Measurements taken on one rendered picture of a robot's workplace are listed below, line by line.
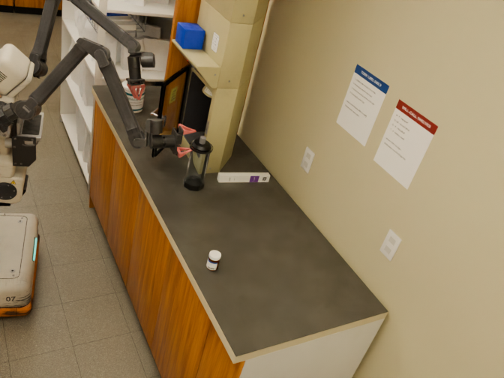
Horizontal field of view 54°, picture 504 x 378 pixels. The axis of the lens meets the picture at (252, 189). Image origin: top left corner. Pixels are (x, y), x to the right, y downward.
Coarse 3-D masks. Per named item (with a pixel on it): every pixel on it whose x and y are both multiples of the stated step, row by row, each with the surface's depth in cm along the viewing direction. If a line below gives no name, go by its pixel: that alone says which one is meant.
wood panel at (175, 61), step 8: (176, 0) 233; (184, 0) 233; (192, 0) 234; (200, 0) 236; (176, 8) 233; (184, 8) 235; (192, 8) 237; (176, 16) 236; (184, 16) 237; (192, 16) 239; (176, 24) 238; (176, 48) 245; (168, 56) 248; (176, 56) 248; (168, 64) 249; (176, 64) 250; (184, 64) 252; (168, 72) 251; (240, 120) 290
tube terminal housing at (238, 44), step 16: (208, 16) 225; (208, 32) 227; (224, 32) 214; (240, 32) 214; (256, 32) 226; (208, 48) 228; (224, 48) 215; (240, 48) 218; (256, 48) 238; (224, 64) 220; (240, 64) 223; (224, 80) 224; (240, 80) 229; (224, 96) 230; (240, 96) 241; (208, 112) 234; (224, 112) 235; (240, 112) 254; (208, 128) 236; (224, 128) 241; (224, 144) 247; (208, 160) 248; (224, 160) 260
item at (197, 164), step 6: (192, 150) 226; (198, 150) 225; (210, 150) 227; (192, 156) 228; (198, 156) 227; (204, 156) 227; (192, 162) 230; (198, 162) 229; (204, 162) 230; (192, 168) 231; (198, 168) 230; (204, 168) 232; (186, 174) 236; (192, 174) 233; (198, 174) 232; (204, 174) 235; (186, 180) 236; (192, 180) 234; (198, 180) 235
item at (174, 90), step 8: (176, 72) 235; (184, 72) 244; (176, 80) 236; (184, 80) 248; (168, 88) 230; (176, 88) 241; (160, 96) 225; (168, 96) 233; (176, 96) 244; (168, 104) 237; (176, 104) 249; (168, 112) 241; (176, 112) 253; (168, 120) 245; (176, 120) 258; (168, 128) 250; (176, 128) 263; (152, 152) 241
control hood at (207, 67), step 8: (192, 56) 223; (200, 56) 225; (208, 56) 227; (200, 64) 217; (208, 64) 219; (216, 64) 221; (200, 72) 216; (208, 72) 218; (216, 72) 220; (208, 80) 221; (216, 80) 222
